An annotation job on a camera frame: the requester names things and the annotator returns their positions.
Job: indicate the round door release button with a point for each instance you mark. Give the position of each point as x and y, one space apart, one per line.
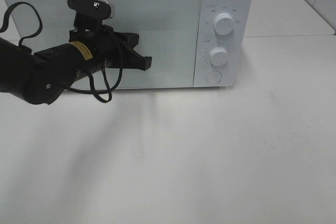
214 77

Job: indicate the left wrist camera mount bracket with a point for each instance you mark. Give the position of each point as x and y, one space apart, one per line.
97 9

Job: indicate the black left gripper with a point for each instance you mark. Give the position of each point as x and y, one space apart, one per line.
100 44

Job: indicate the white timer knob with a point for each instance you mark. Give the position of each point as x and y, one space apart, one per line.
218 56

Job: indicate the white microwave door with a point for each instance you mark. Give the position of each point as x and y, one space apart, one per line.
167 32

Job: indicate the upper white power knob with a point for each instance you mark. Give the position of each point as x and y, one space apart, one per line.
223 23

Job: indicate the white microwave oven body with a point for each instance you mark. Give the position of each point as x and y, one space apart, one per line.
207 39

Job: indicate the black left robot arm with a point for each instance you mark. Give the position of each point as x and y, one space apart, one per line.
41 77

